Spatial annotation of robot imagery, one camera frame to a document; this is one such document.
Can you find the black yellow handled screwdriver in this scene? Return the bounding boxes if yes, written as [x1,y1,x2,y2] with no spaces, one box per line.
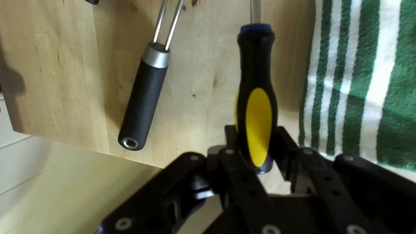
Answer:
[237,0,277,175]

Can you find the green white striped towel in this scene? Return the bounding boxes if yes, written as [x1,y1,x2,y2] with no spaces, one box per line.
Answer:
[300,0,416,171]

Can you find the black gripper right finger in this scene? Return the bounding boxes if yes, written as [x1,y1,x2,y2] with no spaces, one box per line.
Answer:
[277,127,416,234]

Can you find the black handled whisk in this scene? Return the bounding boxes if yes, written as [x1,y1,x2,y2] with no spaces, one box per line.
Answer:
[119,0,185,151]

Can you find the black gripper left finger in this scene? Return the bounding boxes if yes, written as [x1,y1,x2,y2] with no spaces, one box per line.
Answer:
[98,153,222,234]

